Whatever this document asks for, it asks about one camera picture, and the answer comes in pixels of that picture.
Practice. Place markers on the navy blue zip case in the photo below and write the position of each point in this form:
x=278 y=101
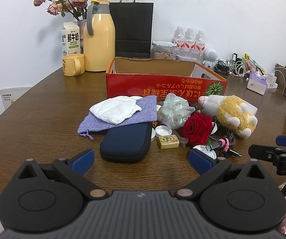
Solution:
x=128 y=142

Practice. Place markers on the white and yellow plush toy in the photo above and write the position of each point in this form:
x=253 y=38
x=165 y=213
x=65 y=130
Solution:
x=232 y=112

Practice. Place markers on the pink packet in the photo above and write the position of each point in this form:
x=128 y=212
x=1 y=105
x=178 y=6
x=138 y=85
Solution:
x=252 y=66

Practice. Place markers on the iridescent plastic bag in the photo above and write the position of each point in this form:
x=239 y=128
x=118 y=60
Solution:
x=172 y=112

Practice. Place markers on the white robot-shaped speaker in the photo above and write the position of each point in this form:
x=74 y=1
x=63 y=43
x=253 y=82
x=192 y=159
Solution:
x=210 y=54

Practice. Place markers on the white cloth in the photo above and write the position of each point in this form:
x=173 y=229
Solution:
x=113 y=110

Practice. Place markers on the red artificial rose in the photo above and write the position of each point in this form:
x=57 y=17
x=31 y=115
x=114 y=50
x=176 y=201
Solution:
x=197 y=128

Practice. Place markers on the clear container of seeds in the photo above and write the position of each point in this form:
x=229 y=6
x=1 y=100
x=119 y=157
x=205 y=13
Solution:
x=164 y=52

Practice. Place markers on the white milk carton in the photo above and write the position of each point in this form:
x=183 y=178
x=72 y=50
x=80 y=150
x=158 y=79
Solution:
x=71 y=39

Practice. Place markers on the small orange packet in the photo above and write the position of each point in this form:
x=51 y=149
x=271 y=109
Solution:
x=156 y=124

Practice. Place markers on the wide white bottle cap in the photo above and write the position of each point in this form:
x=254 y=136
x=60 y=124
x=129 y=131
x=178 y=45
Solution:
x=164 y=130

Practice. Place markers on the white flat panel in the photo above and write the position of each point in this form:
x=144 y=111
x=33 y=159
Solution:
x=14 y=95

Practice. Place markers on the purple tissue pack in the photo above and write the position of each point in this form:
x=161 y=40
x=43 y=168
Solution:
x=256 y=84

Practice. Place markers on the black paper bag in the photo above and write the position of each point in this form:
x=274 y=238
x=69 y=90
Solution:
x=133 y=25

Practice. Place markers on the red cardboard box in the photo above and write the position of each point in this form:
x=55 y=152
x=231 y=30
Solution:
x=138 y=84

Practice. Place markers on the yellow green snack packet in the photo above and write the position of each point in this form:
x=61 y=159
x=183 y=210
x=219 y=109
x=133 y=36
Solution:
x=256 y=63

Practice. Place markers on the white round lid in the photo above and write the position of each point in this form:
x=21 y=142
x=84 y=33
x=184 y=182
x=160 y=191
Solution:
x=153 y=134

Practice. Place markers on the white printed tin box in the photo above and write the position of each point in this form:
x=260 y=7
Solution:
x=186 y=57

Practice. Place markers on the small yellow box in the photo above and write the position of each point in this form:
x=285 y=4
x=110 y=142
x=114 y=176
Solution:
x=168 y=142

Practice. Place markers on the small black device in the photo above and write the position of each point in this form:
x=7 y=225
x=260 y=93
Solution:
x=236 y=56

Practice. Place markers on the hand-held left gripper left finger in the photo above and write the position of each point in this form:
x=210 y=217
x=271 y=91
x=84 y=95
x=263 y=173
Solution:
x=84 y=160

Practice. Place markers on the pink glass vase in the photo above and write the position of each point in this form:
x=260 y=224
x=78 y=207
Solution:
x=81 y=29

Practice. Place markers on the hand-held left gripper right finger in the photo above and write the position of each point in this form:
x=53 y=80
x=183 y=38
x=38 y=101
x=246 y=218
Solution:
x=200 y=161

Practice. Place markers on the yellow mug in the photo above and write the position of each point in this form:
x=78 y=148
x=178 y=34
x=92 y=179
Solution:
x=70 y=64

